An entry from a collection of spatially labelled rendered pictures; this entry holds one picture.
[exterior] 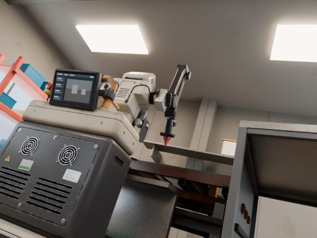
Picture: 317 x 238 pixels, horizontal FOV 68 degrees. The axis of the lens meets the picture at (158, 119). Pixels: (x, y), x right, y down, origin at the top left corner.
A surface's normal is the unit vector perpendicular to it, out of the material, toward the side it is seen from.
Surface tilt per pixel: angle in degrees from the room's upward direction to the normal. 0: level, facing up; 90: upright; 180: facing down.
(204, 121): 90
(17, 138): 90
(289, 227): 90
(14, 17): 90
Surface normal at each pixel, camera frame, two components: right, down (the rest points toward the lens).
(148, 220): -0.38, -0.50
